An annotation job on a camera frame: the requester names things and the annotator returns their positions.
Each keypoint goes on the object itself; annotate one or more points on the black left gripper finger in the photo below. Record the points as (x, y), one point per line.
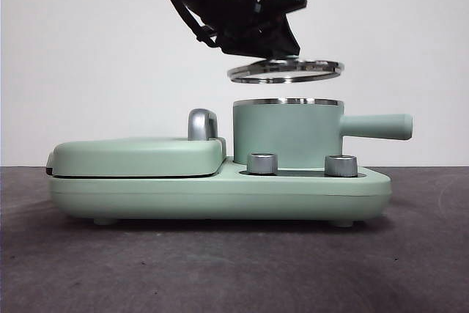
(287, 40)
(245, 45)

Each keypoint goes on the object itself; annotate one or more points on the glass lid with green knob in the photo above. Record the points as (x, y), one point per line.
(293, 67)

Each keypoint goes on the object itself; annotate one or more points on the silver control knob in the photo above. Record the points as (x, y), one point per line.
(262, 163)
(340, 165)

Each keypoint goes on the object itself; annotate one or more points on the green breakfast machine base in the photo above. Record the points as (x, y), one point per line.
(220, 195)

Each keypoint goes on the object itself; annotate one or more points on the green griddle cover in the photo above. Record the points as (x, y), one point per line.
(139, 155)

